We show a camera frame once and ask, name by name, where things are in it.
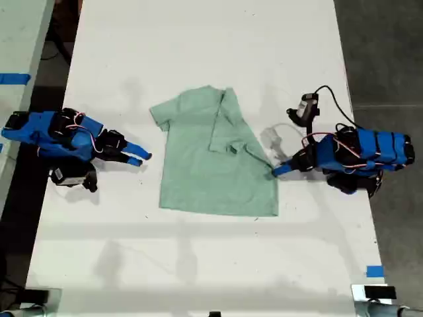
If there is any square blue tape piece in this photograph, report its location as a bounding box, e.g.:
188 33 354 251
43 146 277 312
365 265 385 279

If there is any long blue tape strip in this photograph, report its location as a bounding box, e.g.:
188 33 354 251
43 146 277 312
0 73 32 86

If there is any black floor cable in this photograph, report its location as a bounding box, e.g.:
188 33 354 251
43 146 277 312
41 31 72 64

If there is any black and silver camera box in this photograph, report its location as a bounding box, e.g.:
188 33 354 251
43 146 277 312
298 93 321 120
49 166 87 188

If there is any pale green T-shirt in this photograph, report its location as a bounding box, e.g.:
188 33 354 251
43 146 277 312
149 85 279 218

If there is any short black camera stalk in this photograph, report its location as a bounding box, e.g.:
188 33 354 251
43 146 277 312
286 107 319 137
84 164 98 194

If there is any black camera cable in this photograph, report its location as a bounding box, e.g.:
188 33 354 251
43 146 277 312
313 85 365 130

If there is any shiny metal clamp plate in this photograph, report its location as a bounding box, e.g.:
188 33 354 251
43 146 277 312
350 283 398 302
19 287 63 317

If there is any grey metal tube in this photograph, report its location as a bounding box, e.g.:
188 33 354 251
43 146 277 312
355 299 411 317

